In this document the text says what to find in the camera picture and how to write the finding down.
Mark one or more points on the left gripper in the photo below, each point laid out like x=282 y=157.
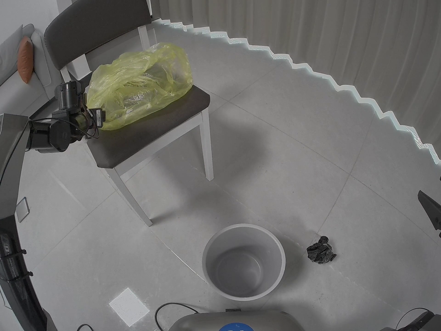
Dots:
x=90 y=117

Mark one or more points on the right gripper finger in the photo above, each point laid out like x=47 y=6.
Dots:
x=432 y=209

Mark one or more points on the yellow plastic bag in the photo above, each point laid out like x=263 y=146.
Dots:
x=137 y=81

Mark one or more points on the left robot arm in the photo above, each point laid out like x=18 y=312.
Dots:
x=13 y=157

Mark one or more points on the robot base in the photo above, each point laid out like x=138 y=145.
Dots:
x=213 y=322

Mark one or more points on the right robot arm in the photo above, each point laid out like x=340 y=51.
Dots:
x=424 y=322

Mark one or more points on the crumpled black plastic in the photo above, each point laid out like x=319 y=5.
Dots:
x=320 y=251

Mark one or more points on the white trash bin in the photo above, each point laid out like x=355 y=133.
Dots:
x=241 y=240

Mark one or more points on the pale grey sofa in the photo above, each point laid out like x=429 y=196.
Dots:
x=13 y=91

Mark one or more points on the orange cushion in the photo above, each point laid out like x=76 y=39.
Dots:
x=25 y=60

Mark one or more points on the dark grey white-legged chair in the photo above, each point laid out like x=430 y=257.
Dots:
x=96 y=16

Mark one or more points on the white curtain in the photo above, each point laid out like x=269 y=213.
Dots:
x=310 y=12

